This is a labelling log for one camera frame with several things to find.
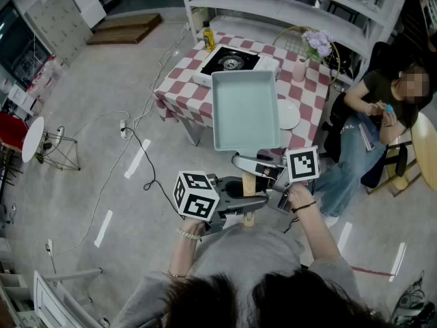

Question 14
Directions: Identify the white round plate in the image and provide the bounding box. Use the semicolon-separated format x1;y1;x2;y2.
277;99;301;131

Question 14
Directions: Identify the white shelf unit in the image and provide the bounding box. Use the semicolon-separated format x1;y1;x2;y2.
178;0;414;85

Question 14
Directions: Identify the pink vase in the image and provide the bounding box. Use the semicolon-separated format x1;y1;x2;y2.
292;58;310;83

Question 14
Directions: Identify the red chair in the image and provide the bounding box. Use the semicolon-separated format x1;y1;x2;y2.
0;111;30;150

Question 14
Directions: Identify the white locker cabinet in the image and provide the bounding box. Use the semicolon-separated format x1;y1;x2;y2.
25;0;93;64

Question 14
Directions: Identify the light blue rectangular pan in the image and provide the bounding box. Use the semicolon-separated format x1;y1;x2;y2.
210;69;283;228

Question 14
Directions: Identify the white round side table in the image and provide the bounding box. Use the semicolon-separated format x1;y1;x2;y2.
21;116;82;172

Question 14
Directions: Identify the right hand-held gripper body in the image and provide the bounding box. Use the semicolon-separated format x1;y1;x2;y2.
255;145;321;215

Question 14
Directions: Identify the white metal rack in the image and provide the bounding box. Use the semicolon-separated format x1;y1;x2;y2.
32;268;110;328

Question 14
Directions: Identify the yellow oil bottle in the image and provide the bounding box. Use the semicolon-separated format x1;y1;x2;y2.
202;20;216;53

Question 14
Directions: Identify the white portable gas stove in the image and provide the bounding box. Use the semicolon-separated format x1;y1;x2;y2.
192;44;281;88

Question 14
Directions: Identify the black stand with cables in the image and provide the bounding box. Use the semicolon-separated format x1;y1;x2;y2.
391;270;437;328

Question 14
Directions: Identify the gold round wire rack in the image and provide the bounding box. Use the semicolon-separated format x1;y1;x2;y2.
272;25;341;83

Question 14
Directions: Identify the person's left hand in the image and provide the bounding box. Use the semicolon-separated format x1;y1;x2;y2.
180;218;206;238

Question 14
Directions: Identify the round wooden table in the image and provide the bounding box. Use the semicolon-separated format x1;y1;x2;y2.
409;111;437;191

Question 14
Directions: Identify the red white checkered tablecloth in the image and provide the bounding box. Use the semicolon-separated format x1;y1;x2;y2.
153;31;334;159

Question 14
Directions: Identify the black power cable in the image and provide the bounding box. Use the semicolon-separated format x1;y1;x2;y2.
123;126;187;220

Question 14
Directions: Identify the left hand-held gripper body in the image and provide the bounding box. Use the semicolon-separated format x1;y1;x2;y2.
173;172;236;236

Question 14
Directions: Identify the wooden chair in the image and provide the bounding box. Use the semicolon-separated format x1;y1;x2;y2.
365;138;423;198

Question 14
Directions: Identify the white bead bracelet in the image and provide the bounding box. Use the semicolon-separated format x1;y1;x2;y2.
176;228;202;241

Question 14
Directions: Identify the black hair tie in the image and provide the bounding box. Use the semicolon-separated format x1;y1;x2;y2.
290;200;318;214

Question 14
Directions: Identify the person's left forearm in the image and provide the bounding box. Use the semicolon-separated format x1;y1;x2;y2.
167;232;206;279

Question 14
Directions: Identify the wooden platform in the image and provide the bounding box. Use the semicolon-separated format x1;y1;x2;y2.
85;12;163;46

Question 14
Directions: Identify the person's right forearm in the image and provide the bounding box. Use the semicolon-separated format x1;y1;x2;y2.
292;205;344;262

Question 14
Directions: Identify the white power cable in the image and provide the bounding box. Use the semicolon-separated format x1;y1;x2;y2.
51;137;126;258
63;110;130;139
131;22;192;129

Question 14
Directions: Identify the person's right hand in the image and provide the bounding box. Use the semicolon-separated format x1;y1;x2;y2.
288;182;315;208

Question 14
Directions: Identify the plain white cabinet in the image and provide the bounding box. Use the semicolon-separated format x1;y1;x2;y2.
64;0;107;29

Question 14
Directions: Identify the grey table leg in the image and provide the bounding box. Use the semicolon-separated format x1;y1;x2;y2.
179;116;206;147

